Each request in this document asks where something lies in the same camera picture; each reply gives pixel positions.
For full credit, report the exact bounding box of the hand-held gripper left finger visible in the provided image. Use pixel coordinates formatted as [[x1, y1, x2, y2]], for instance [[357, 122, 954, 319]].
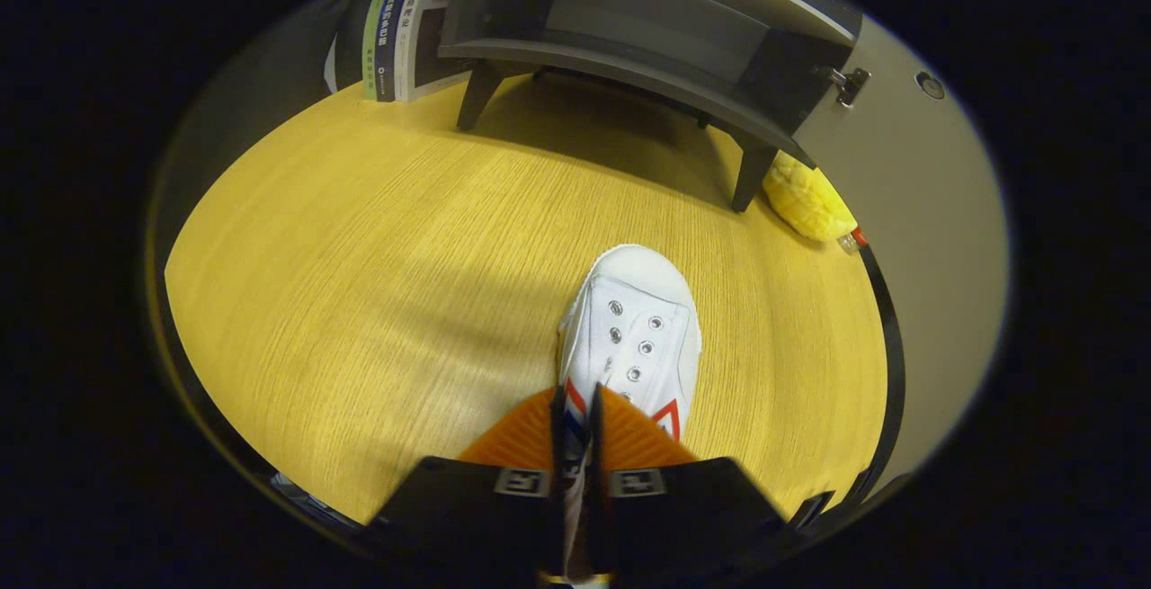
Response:
[[369, 385, 567, 574]]

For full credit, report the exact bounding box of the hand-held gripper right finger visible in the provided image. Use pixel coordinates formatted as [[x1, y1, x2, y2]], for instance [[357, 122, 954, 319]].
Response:
[[589, 385, 792, 574]]

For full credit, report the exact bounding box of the white canvas shoe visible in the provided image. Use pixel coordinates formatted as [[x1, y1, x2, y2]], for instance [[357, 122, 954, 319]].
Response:
[[556, 245, 703, 586]]

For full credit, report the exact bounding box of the dark grey shoe cabinet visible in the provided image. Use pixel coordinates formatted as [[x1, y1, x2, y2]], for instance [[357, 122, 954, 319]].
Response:
[[438, 0, 866, 214]]

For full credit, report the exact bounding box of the yellow plush toy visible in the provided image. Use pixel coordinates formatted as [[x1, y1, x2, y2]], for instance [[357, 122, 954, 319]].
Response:
[[763, 151, 859, 243]]

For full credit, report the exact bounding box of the blue spine book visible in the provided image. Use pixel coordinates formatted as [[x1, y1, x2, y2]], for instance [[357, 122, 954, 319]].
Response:
[[375, 0, 408, 103]]

